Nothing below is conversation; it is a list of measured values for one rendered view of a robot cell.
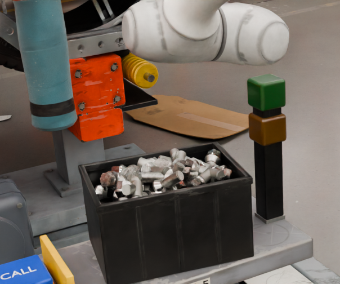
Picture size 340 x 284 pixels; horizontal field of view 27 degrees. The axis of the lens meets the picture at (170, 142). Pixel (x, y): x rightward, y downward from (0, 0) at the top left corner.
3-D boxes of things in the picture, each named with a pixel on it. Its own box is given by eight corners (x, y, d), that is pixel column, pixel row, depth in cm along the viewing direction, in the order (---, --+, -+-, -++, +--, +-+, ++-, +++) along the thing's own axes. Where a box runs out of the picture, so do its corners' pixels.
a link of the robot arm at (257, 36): (257, 0, 135) (196, -3, 129) (305, 12, 122) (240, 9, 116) (250, 56, 138) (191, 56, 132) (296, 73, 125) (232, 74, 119)
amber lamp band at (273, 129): (272, 133, 101) (271, 106, 99) (287, 141, 97) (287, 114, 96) (247, 139, 99) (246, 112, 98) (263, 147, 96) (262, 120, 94)
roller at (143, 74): (116, 61, 180) (113, 39, 178) (164, 88, 154) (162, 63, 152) (94, 65, 178) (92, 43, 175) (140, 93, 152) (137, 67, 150)
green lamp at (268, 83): (271, 100, 99) (270, 72, 97) (287, 107, 95) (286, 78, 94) (246, 105, 97) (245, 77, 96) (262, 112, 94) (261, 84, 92)
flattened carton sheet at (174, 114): (168, 96, 307) (168, 88, 306) (267, 121, 269) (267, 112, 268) (115, 115, 289) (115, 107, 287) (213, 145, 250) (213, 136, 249)
